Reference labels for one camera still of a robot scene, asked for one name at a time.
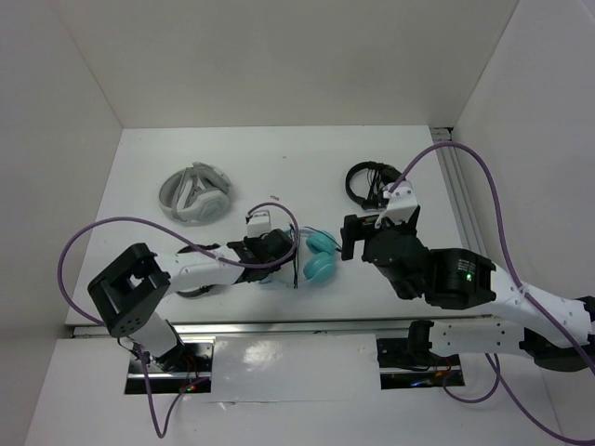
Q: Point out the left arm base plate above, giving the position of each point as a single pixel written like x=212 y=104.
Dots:
x=192 y=372

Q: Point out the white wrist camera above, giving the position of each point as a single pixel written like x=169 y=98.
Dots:
x=258 y=223
x=401 y=205

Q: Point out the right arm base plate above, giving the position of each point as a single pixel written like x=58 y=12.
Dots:
x=400 y=369

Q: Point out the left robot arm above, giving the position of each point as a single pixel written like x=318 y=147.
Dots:
x=128 y=291

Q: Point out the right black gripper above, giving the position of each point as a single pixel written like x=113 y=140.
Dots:
x=355 y=228

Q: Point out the white grey gaming headset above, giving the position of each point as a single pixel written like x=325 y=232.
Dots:
x=199 y=193

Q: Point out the black headphones back right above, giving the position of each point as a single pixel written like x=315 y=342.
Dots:
x=378 y=178

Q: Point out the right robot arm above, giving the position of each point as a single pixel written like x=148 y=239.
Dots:
x=554 y=332

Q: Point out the aluminium side rail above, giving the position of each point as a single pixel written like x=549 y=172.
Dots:
x=466 y=221

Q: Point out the teal cat-ear headphones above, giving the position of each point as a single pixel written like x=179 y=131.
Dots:
x=315 y=263

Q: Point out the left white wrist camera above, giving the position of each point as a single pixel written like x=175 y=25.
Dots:
x=258 y=223

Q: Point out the black headphones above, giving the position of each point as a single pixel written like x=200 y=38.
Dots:
x=195 y=293
x=378 y=178

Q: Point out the black headphones front left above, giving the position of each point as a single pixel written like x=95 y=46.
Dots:
x=195 y=293

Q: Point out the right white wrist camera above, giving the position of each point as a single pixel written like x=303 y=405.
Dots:
x=401 y=205

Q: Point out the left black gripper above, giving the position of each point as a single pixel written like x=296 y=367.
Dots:
x=248 y=242

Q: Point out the aluminium front rail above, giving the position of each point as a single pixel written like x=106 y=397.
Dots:
x=281 y=327

